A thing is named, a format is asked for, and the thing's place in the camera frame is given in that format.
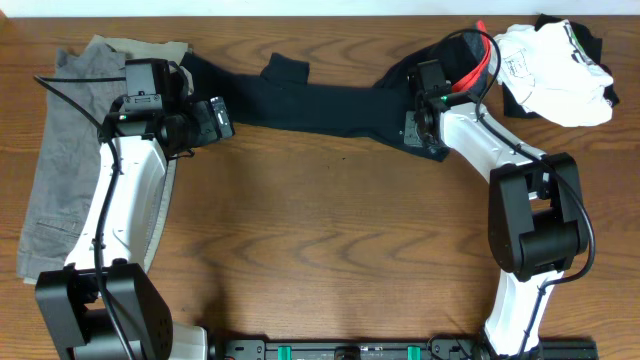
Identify black leggings with red waistband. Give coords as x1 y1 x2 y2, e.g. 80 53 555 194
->
181 21 491 161

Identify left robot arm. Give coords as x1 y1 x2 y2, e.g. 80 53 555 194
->
35 58 235 360

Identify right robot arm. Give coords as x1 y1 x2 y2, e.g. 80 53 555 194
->
406 60 598 359

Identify beige shorts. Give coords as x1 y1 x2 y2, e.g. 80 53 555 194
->
21 34 194 291

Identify white printed t-shirt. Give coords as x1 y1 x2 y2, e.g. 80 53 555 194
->
489 19 614 127

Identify grey cargo shorts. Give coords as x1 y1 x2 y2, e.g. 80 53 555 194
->
15 41 166 281

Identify black garment under white shirt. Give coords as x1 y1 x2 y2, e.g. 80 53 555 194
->
503 14 620 119

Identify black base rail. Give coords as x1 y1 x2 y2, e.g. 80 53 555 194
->
206 337 600 360

